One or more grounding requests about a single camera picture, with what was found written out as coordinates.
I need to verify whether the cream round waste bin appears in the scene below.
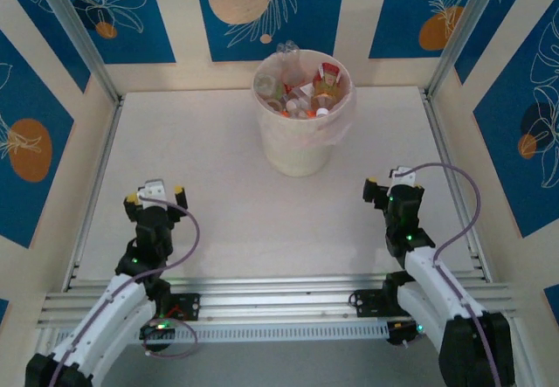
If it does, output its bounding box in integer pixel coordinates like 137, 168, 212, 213
252, 48, 357, 177

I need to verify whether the translucent plastic bin liner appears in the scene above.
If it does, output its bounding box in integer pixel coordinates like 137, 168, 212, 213
252, 48, 358, 147

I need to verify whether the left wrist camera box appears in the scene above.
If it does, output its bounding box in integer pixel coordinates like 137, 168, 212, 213
137, 179, 168, 209

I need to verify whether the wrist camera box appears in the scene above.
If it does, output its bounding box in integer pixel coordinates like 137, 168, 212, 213
137, 179, 168, 209
390, 166, 418, 187

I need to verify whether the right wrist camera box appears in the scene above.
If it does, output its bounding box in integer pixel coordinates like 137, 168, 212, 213
390, 166, 418, 187

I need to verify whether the aluminium side rail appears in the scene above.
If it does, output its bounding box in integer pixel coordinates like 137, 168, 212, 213
419, 88, 494, 283
63, 98, 126, 292

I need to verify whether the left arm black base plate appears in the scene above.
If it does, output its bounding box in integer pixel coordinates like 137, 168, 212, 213
163, 293, 201, 323

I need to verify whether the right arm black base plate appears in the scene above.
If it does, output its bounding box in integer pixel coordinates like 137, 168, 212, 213
349, 288, 397, 318

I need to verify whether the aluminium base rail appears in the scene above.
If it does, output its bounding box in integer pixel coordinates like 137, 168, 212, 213
37, 275, 519, 329

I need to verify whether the aluminium lower frame bar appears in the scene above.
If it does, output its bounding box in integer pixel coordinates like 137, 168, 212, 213
25, 328, 60, 362

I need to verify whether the white slotted cable duct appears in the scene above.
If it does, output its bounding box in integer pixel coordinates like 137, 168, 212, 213
54, 320, 390, 347

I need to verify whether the aluminium frame post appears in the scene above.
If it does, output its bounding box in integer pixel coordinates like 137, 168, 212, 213
425, 0, 512, 100
30, 0, 124, 105

